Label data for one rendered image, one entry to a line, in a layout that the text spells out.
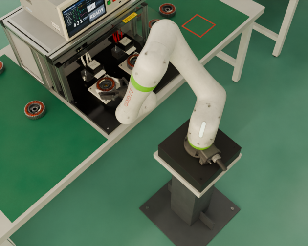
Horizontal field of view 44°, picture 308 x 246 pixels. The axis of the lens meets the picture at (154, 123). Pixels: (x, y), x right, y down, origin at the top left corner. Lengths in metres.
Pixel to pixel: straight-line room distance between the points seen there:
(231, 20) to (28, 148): 1.51
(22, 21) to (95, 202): 1.27
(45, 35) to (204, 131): 0.95
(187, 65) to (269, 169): 1.42
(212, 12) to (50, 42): 1.17
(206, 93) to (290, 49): 2.01
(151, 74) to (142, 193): 1.38
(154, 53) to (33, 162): 0.92
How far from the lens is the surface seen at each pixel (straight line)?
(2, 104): 2.32
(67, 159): 2.00
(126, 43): 2.22
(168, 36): 1.52
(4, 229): 1.94
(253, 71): 3.39
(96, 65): 2.13
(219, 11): 2.70
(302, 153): 3.00
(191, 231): 2.58
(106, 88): 2.17
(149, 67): 1.43
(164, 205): 2.63
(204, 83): 1.70
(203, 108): 1.70
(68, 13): 1.92
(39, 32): 2.09
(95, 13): 2.04
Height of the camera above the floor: 2.45
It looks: 56 degrees down
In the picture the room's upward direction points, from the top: 2 degrees counter-clockwise
